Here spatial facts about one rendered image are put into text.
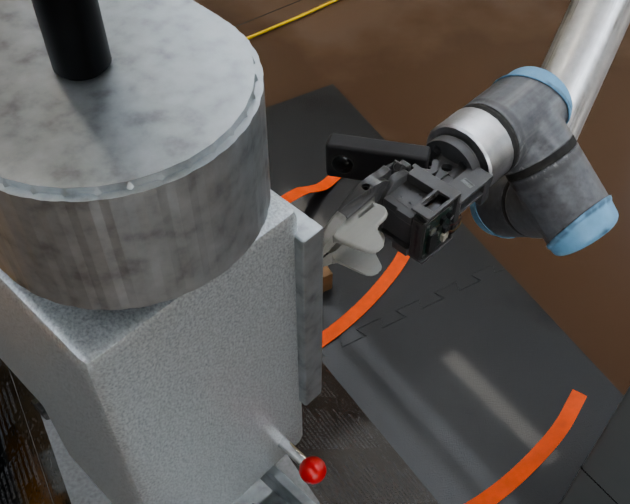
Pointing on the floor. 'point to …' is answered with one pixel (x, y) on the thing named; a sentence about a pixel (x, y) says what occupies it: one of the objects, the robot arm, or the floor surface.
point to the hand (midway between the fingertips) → (315, 251)
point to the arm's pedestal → (620, 453)
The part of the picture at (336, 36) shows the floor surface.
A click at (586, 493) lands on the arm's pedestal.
